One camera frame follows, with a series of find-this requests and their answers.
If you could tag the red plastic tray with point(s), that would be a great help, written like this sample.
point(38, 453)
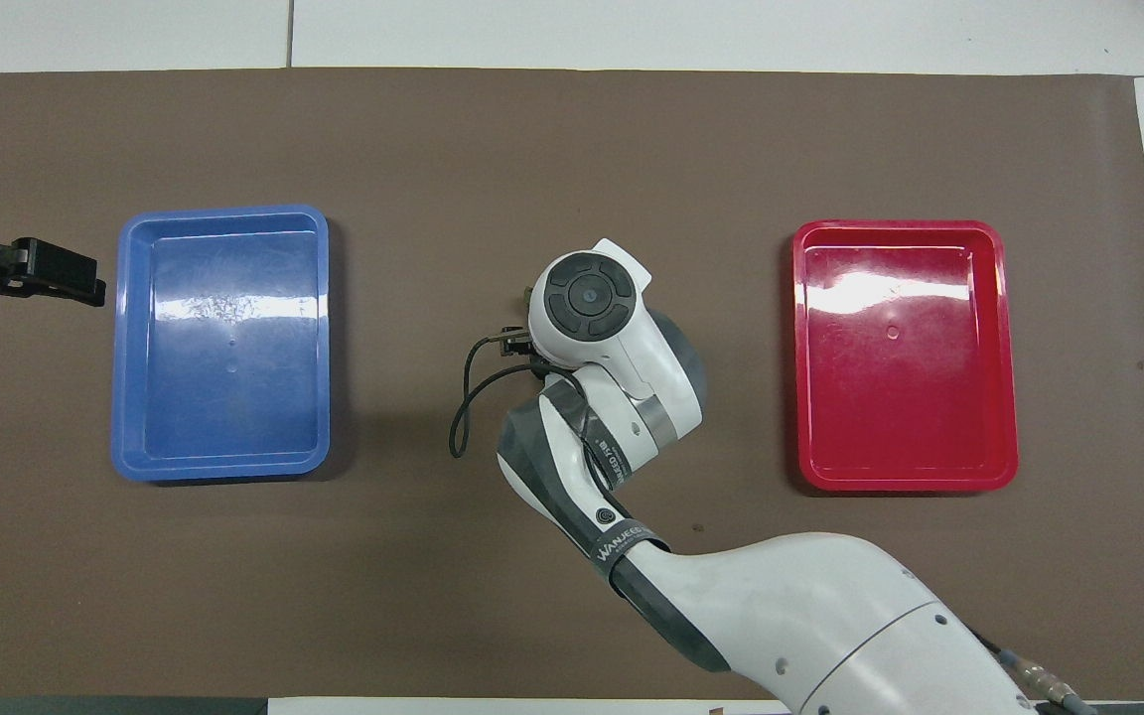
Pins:
point(905, 357)

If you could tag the blue plastic tray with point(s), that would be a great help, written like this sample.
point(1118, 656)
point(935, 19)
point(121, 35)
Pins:
point(224, 348)

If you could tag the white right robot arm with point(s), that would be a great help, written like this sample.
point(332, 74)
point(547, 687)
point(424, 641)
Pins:
point(830, 616)

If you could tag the brown table mat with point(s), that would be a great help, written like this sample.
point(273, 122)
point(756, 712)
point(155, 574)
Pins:
point(572, 149)

